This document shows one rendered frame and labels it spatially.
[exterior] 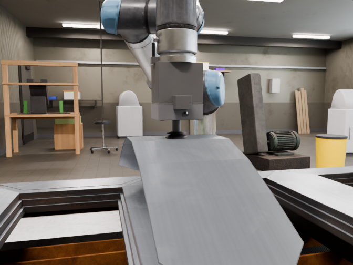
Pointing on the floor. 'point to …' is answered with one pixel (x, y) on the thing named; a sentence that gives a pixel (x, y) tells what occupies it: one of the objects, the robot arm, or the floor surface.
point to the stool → (102, 137)
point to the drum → (330, 150)
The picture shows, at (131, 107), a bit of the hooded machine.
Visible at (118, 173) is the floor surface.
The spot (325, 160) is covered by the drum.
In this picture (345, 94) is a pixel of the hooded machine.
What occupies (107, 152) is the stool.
